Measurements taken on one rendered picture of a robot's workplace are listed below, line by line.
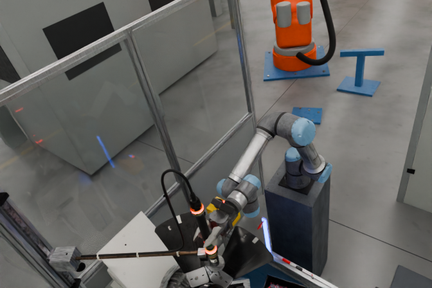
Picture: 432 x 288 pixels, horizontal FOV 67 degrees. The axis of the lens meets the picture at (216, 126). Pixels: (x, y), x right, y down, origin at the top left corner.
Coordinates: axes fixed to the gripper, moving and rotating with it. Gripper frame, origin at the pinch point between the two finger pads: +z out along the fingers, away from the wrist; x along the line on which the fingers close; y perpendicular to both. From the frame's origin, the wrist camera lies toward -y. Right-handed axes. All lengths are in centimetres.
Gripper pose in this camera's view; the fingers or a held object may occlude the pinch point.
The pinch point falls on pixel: (200, 240)
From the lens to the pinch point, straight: 124.9
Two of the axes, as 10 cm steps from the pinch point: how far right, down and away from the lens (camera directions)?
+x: -7.7, -2.6, 5.8
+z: -6.1, 5.7, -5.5
